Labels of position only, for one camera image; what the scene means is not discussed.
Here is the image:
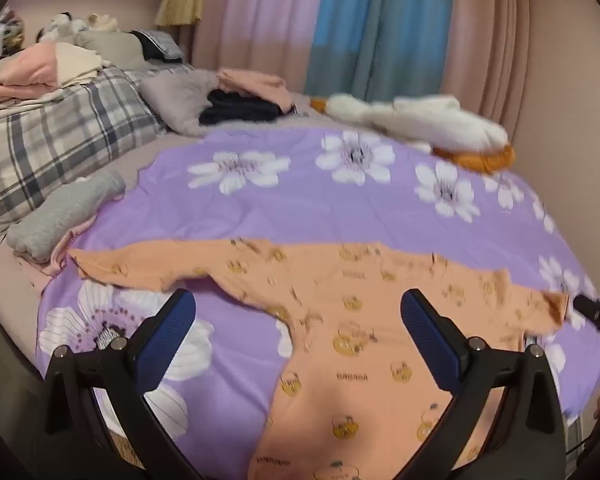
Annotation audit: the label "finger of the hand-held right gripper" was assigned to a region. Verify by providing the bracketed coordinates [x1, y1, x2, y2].
[572, 294, 600, 356]

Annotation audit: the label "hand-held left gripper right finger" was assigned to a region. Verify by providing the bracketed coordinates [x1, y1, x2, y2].
[400, 287, 566, 480]

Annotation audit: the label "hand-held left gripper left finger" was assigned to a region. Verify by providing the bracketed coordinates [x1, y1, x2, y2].
[40, 287, 216, 480]

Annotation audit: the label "orange printed baby romper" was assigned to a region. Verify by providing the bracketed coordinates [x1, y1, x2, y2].
[67, 237, 571, 480]

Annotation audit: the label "dark navy clothes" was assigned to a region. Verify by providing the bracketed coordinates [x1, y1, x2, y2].
[199, 89, 296, 127]

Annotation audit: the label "pink cloth with stitched edge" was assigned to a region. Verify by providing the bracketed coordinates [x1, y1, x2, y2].
[42, 210, 106, 279]

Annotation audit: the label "grey folded cloth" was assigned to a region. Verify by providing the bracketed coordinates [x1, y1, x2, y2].
[5, 169, 127, 265]

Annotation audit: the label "purple floral bed sheet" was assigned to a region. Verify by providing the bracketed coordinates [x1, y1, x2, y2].
[35, 127, 600, 480]

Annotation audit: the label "white goose plush toy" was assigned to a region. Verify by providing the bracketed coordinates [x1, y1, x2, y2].
[310, 92, 516, 173]

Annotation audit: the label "grey plaid quilt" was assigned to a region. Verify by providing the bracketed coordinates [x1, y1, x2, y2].
[0, 62, 196, 251]

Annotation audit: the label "grey fluffy pillow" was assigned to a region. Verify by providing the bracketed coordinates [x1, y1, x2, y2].
[139, 69, 221, 137]

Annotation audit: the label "pink folded garment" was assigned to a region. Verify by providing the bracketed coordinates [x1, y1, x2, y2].
[216, 67, 293, 111]

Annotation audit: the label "cream folded blanket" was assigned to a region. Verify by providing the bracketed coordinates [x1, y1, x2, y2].
[0, 42, 111, 121]

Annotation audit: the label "dark plaid pillow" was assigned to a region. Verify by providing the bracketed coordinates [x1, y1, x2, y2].
[130, 29, 186, 62]

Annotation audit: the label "grey-green pillow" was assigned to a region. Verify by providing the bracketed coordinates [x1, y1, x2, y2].
[75, 30, 148, 68]

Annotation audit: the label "dusty pink curtain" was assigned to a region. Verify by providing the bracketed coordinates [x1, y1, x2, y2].
[440, 0, 531, 146]

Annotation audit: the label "pink folded blanket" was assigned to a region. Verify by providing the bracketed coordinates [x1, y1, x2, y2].
[0, 41, 63, 103]

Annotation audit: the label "blue curtain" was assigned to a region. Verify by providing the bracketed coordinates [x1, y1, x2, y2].
[305, 0, 456, 106]

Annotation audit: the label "cream and brown plush toy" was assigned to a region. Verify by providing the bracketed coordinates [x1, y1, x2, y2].
[87, 12, 119, 32]

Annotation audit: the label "black and white plush toy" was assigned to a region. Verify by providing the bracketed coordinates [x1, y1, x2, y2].
[36, 11, 88, 43]

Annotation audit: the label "light pink curtain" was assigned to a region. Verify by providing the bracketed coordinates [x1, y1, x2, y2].
[190, 0, 331, 96]

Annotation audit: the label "wall poster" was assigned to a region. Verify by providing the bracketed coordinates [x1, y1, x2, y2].
[0, 7, 26, 63]

